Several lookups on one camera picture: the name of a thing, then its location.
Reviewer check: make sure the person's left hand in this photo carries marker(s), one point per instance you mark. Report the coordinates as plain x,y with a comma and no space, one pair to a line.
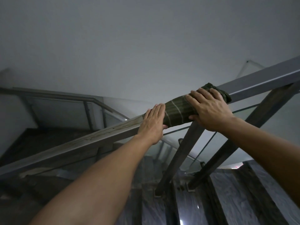
151,127

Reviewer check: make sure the person's right hand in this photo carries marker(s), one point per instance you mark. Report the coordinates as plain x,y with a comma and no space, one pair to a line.
212,112

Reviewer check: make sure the person's left middle finger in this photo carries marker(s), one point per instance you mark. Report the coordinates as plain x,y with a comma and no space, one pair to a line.
157,111

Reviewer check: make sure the person's left little finger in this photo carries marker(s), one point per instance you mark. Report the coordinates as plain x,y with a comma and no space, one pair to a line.
147,115

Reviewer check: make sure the person's right middle finger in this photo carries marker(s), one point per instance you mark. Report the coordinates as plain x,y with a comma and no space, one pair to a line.
200,95

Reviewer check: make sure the person's right little finger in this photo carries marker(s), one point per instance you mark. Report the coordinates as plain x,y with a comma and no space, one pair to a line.
216,94

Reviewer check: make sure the person's right thumb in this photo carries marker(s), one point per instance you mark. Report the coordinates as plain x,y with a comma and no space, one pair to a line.
193,117

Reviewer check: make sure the person's left thumb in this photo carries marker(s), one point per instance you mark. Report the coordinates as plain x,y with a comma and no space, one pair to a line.
165,127

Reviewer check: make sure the green striped cloth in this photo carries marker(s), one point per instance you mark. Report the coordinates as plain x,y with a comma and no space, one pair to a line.
178,112

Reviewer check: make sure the person's left forearm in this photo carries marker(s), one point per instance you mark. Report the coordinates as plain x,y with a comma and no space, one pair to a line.
98,182

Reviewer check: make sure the person's right forearm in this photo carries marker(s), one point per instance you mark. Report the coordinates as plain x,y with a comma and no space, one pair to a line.
269,149

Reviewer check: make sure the clear glass railing panel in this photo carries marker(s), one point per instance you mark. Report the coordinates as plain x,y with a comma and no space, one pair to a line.
206,140

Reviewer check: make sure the grey metal handrail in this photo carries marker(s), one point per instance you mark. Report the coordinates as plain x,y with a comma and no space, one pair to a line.
93,141

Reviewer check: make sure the thin metal handrail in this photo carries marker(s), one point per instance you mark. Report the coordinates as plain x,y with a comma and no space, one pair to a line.
70,96

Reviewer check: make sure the frosted glass railing panel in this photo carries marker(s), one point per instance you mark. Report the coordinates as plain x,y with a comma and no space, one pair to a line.
58,112

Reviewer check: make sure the flight of dark marble steps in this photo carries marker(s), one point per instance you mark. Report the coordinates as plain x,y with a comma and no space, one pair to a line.
234,199

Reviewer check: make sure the dark metal baluster post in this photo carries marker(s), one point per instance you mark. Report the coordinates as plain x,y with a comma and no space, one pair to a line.
178,156
222,149

